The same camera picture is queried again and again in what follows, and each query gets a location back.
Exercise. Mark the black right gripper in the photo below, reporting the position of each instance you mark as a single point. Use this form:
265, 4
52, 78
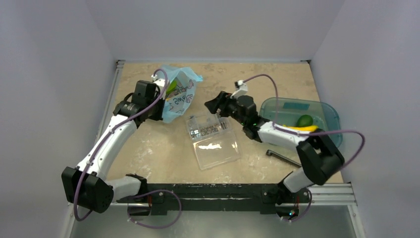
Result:
223, 105

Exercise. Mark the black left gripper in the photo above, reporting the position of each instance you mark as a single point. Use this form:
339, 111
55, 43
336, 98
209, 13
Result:
158, 116

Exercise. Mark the light blue plastic bag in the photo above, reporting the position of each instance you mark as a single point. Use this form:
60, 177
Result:
179, 98

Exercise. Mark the yellow fake banana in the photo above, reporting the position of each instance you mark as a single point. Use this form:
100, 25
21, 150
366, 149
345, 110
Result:
308, 129

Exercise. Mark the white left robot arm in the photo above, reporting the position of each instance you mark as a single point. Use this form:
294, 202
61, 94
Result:
86, 184

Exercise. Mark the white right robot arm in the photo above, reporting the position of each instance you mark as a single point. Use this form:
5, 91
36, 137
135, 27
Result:
319, 157

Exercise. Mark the green fake fruit in bag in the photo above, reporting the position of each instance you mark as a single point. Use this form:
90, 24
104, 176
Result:
171, 87

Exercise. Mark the green fake lime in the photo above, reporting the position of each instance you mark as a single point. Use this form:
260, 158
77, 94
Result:
304, 121

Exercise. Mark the clear plastic screw box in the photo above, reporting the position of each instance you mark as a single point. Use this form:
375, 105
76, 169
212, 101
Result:
213, 139

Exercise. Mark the dark metal crank tool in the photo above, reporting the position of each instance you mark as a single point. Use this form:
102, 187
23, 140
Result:
283, 158

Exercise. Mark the teal plastic tray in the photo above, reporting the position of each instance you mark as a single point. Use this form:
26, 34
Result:
287, 111

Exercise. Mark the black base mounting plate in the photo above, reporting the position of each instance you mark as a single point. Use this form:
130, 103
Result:
265, 198

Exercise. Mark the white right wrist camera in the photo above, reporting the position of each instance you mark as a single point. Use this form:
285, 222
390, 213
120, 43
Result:
241, 89

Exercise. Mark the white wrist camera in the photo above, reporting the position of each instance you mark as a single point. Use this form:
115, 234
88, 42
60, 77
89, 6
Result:
162, 84
241, 89

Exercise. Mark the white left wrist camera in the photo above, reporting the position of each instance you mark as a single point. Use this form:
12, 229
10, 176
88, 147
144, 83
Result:
162, 84

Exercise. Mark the aluminium frame rail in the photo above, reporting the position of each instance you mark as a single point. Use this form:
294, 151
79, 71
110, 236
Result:
330, 194

